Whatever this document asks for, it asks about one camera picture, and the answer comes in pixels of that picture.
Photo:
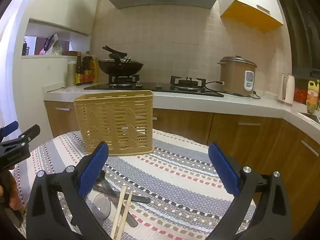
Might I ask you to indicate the clear plastic spoon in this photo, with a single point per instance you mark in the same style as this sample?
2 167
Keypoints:
100 205

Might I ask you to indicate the yellow cooking oil bottle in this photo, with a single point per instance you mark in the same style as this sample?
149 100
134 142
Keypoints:
312 97

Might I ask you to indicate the yellow sauce bottle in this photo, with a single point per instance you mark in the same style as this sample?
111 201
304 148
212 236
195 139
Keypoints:
95 72

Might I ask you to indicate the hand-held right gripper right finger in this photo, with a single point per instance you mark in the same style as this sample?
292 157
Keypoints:
225 170

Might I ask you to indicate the steel canister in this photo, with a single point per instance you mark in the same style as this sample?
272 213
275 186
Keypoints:
71 75

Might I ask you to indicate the black gas stove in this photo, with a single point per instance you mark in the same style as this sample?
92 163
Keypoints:
160 88

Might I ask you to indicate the striped woven table cloth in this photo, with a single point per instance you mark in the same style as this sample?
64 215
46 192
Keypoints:
175 180

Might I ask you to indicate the steel sink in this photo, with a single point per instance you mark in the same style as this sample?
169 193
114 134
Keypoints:
311 118

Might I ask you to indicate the dark sauce bottle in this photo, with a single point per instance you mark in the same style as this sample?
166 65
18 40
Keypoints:
79 75

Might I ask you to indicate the white electric kettle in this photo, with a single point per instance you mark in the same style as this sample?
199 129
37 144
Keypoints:
287 90

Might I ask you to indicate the brown rice cooker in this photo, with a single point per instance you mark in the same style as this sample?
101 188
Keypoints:
237 77

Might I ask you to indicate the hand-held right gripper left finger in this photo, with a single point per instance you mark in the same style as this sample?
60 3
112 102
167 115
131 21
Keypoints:
92 170

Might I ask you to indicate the white and yellow wall cabinet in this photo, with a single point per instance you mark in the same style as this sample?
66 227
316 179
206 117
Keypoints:
250 7

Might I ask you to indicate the black wok with lid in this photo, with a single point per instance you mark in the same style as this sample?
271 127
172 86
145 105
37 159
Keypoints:
120 67

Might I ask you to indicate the red packet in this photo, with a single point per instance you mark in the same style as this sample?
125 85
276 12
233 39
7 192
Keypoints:
300 95

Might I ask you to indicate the wooden chopstick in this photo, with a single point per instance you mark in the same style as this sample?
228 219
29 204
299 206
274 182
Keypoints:
120 210
126 210

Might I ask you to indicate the dark window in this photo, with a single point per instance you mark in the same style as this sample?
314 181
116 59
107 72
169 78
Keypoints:
302 30

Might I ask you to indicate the person's left hand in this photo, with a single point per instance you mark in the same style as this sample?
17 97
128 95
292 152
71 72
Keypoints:
13 192

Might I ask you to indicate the beige plastic utensil basket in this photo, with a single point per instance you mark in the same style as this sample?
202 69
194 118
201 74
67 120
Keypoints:
115 122

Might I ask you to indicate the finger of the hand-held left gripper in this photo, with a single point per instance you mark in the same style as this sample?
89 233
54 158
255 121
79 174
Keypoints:
28 133
10 127

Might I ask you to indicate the patterned bag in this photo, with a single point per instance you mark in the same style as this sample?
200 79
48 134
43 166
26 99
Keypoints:
53 46

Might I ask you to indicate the red label sauce bottle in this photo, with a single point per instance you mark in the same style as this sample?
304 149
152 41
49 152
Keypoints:
87 75

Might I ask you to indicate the black plastic spoon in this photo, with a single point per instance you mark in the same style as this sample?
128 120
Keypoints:
125 215

